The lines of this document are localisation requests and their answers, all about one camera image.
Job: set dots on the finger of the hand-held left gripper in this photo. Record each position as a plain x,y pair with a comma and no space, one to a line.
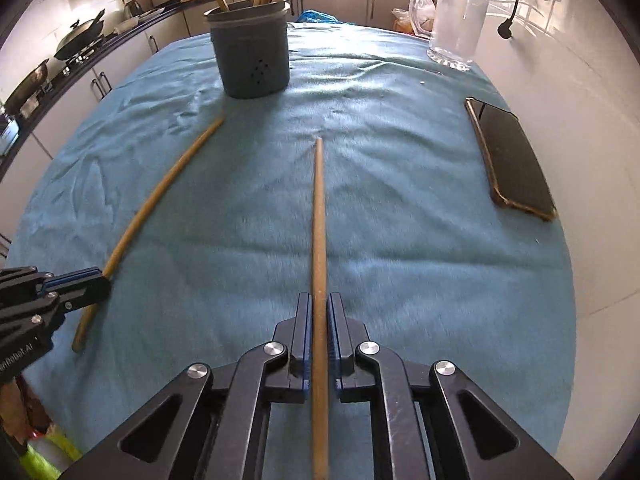
70,277
82,295

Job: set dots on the blue fleece blanket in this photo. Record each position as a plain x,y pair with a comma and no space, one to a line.
400,260

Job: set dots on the steel kettle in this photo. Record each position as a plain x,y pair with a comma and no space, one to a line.
131,7

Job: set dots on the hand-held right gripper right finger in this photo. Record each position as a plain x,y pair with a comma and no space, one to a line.
336,340

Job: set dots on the clear glass pitcher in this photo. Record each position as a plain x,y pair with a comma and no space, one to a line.
457,25

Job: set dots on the yellow green cloth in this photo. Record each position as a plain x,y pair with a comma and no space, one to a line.
45,455

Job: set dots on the dark frying pan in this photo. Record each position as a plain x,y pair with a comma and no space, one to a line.
27,85

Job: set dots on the white bowl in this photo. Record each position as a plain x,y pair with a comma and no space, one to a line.
125,23

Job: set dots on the black wok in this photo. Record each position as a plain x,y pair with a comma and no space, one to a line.
80,35

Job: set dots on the dark grey utensil holder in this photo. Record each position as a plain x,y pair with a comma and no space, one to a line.
250,55

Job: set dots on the blue plastic bag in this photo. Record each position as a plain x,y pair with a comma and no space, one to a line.
315,16

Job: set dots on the red and white bag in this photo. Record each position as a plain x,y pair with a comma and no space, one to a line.
400,20

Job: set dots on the black smartphone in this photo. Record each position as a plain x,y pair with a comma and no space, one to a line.
510,160

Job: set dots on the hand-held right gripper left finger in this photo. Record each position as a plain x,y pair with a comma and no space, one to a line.
302,340

